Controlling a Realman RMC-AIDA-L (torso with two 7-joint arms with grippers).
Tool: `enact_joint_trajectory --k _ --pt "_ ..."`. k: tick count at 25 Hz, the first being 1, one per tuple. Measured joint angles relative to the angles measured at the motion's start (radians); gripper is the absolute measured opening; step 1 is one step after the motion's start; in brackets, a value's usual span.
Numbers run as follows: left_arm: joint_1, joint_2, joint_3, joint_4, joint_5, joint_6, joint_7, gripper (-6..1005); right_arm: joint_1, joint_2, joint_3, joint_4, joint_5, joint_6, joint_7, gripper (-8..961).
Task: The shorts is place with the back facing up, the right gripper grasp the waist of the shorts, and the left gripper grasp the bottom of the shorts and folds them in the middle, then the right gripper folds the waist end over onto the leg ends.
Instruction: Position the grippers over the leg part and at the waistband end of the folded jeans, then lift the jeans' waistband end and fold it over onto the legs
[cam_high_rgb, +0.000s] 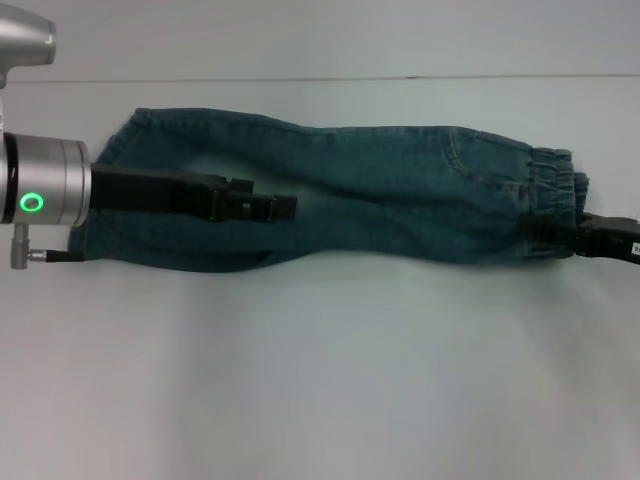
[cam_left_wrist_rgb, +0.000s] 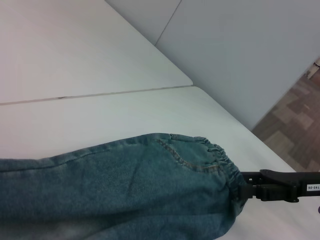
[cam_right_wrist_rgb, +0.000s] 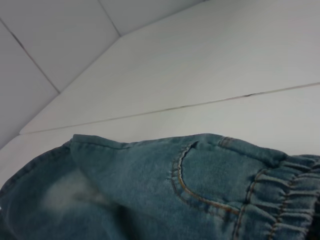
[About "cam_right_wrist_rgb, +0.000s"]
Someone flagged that blue denim shorts with print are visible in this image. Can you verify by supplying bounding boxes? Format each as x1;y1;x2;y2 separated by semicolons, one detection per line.
0;133;320;240

